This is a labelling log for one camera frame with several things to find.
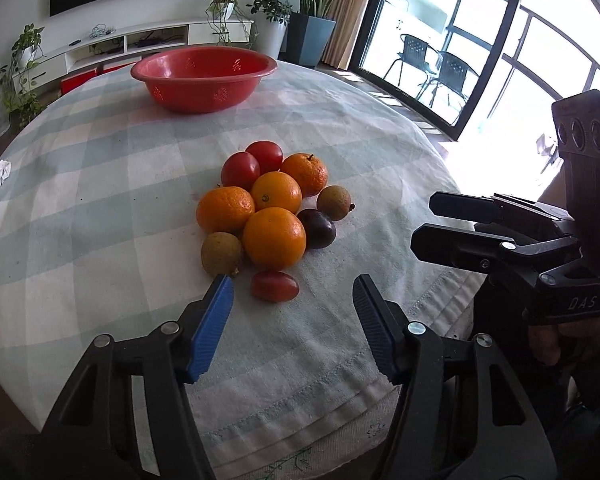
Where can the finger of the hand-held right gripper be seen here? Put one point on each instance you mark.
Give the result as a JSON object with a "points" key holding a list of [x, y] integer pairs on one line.
{"points": [[450, 245], [460, 205]]}

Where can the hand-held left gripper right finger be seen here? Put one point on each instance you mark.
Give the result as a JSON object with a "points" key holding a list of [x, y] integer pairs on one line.
{"points": [[375, 330]]}

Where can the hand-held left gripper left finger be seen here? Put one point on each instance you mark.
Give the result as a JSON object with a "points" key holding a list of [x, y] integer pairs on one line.
{"points": [[212, 330]]}

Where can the small oblong red tomato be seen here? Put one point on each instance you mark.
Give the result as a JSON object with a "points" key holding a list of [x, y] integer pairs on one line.
{"points": [[274, 286]]}

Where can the brown round fruit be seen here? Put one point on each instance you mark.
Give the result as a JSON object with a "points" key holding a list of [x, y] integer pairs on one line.
{"points": [[335, 202], [222, 254]]}

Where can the large smooth orange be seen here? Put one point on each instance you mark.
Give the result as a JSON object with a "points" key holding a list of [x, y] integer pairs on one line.
{"points": [[274, 238]]}

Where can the dark purple passion fruit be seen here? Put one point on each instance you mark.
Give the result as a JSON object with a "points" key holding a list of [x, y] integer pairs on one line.
{"points": [[321, 231]]}

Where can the bumpy mandarin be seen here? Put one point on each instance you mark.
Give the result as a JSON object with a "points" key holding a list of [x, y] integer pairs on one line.
{"points": [[225, 209], [305, 175]]}

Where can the small smooth orange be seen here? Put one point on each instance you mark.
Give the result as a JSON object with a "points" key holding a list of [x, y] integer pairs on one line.
{"points": [[276, 192]]}

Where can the red plastic basin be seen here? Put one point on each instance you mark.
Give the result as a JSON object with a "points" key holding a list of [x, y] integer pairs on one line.
{"points": [[200, 90]]}

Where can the person's right hand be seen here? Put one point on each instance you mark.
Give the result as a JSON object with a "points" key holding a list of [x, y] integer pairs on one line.
{"points": [[545, 345]]}

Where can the checked pale tablecloth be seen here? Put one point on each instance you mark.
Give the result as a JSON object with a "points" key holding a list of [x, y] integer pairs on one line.
{"points": [[105, 260]]}

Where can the black balcony chair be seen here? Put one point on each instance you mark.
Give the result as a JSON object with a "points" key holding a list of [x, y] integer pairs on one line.
{"points": [[452, 72], [412, 52]]}

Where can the beige curtain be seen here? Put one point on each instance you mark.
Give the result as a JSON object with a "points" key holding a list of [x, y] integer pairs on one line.
{"points": [[347, 15]]}

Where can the large-leaf plant grey-blue pot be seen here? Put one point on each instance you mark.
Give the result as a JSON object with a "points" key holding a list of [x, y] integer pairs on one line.
{"points": [[310, 40]]}

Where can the bushy plant tall white pot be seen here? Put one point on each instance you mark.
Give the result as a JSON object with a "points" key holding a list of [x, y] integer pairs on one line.
{"points": [[272, 35]]}

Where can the red storage box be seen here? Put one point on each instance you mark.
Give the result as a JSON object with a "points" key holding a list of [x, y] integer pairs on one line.
{"points": [[120, 66], [80, 80]]}

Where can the black set-top box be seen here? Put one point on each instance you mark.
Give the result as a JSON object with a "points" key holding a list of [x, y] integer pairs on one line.
{"points": [[147, 42]]}

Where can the trailing pothos white pot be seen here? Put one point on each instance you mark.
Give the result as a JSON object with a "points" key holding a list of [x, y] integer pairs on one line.
{"points": [[27, 55], [227, 10]]}

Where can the white television cabinet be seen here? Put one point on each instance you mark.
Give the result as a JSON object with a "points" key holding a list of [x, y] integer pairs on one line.
{"points": [[155, 30]]}

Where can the black sliding door frame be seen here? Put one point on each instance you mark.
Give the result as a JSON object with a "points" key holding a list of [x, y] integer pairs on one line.
{"points": [[490, 60]]}

